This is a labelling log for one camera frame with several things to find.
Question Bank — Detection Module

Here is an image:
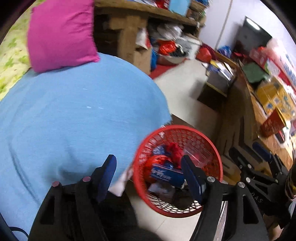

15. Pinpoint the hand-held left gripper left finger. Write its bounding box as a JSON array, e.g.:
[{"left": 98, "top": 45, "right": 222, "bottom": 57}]
[{"left": 28, "top": 154, "right": 117, "bottom": 241}]

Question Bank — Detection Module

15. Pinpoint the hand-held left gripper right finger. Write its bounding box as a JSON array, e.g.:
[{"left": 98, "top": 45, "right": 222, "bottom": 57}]
[{"left": 181, "top": 155, "right": 270, "bottom": 241}]

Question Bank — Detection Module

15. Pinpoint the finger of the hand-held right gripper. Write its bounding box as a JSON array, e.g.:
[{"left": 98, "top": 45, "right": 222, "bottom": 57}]
[
  {"left": 228, "top": 146, "right": 274, "bottom": 189},
  {"left": 252, "top": 141, "right": 289, "bottom": 177}
]

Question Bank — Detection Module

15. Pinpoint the blue white wrapper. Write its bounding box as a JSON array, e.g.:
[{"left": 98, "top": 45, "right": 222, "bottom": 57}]
[{"left": 149, "top": 163, "right": 185, "bottom": 186}]

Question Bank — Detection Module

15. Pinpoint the red cloth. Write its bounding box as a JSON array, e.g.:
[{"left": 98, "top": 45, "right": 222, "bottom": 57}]
[{"left": 166, "top": 142, "right": 184, "bottom": 169}]

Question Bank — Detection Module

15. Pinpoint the white tissue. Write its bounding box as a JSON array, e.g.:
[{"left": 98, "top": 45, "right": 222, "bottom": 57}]
[{"left": 148, "top": 183, "right": 176, "bottom": 197}]

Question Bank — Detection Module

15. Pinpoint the red mesh basket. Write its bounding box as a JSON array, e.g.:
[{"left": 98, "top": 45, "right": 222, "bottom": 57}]
[{"left": 132, "top": 125, "right": 223, "bottom": 218}]

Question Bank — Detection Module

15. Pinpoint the red plastic bag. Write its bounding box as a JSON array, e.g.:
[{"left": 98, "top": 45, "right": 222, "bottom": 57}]
[{"left": 144, "top": 155, "right": 173, "bottom": 179}]

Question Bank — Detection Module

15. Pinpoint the blue plastic bag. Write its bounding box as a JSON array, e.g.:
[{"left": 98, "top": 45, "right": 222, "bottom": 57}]
[{"left": 153, "top": 145, "right": 168, "bottom": 156}]

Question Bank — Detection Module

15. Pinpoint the cream bed sheet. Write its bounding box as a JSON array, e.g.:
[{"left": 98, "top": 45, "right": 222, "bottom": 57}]
[{"left": 110, "top": 167, "right": 134, "bottom": 197}]

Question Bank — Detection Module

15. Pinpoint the red gift box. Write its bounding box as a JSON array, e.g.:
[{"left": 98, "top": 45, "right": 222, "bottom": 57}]
[{"left": 260, "top": 108, "right": 287, "bottom": 138}]

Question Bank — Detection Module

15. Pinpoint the wooden sideboard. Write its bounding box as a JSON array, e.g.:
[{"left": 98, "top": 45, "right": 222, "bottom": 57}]
[{"left": 215, "top": 53, "right": 296, "bottom": 172}]

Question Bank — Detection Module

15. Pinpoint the yellow cardboard box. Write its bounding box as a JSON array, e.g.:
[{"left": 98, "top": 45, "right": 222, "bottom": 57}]
[{"left": 255, "top": 77, "right": 296, "bottom": 116}]

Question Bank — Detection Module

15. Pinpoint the blue blanket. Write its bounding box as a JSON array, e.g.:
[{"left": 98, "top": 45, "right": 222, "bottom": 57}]
[{"left": 0, "top": 52, "right": 173, "bottom": 241}]

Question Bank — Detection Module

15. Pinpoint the grey low cabinet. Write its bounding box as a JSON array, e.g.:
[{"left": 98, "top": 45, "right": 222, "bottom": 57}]
[{"left": 198, "top": 74, "right": 232, "bottom": 109}]

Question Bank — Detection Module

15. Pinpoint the green cloth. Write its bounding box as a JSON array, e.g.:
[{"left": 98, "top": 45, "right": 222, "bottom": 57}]
[{"left": 242, "top": 62, "right": 269, "bottom": 84}]

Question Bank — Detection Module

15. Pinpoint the pink white package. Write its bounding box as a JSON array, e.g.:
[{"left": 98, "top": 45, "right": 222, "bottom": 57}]
[{"left": 264, "top": 38, "right": 296, "bottom": 84}]

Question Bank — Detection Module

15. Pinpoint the stack of papers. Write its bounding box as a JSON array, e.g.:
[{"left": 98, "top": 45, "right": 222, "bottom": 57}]
[{"left": 206, "top": 59, "right": 237, "bottom": 80}]

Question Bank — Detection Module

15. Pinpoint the blue plastic package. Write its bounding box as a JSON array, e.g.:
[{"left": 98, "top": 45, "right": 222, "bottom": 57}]
[{"left": 217, "top": 46, "right": 232, "bottom": 57}]

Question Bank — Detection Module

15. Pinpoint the red shopping bag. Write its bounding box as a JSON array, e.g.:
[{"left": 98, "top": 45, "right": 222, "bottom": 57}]
[{"left": 196, "top": 45, "right": 215, "bottom": 62}]

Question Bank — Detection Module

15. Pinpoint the red floor mat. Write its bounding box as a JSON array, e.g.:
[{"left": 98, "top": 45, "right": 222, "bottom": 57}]
[{"left": 149, "top": 59, "right": 188, "bottom": 80}]

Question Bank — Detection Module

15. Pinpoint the black television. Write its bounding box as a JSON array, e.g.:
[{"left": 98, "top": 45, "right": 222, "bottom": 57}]
[{"left": 233, "top": 16, "right": 273, "bottom": 55}]

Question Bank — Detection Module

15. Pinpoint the metal bowl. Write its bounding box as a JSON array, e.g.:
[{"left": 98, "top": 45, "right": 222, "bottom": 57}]
[{"left": 156, "top": 52, "right": 188, "bottom": 66}]

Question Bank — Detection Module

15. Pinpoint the brown cardboard box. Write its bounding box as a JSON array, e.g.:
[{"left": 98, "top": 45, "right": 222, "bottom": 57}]
[{"left": 133, "top": 45, "right": 153, "bottom": 75}]

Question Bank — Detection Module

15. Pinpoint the red bag in bowl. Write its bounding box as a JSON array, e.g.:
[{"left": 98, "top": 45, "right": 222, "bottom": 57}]
[{"left": 158, "top": 40, "right": 177, "bottom": 55}]

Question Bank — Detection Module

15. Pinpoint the rough wooden table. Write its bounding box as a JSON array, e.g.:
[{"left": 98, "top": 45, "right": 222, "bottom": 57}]
[{"left": 94, "top": 0, "right": 206, "bottom": 75}]

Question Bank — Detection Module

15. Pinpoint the white plastic bag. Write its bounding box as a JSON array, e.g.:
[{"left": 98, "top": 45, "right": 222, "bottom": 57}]
[{"left": 159, "top": 24, "right": 183, "bottom": 39}]

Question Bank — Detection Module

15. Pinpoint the pink pillow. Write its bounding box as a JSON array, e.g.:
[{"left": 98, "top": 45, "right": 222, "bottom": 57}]
[{"left": 27, "top": 0, "right": 101, "bottom": 73}]

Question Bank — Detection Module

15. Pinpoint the green floral blanket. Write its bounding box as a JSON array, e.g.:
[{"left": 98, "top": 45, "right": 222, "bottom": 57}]
[{"left": 0, "top": 0, "right": 31, "bottom": 101}]

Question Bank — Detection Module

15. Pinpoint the blue cardboard box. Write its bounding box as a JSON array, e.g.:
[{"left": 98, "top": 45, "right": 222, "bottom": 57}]
[{"left": 169, "top": 0, "right": 191, "bottom": 16}]

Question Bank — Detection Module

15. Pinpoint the black cable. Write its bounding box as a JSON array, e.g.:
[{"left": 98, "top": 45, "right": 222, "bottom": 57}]
[{"left": 9, "top": 228, "right": 29, "bottom": 239}]

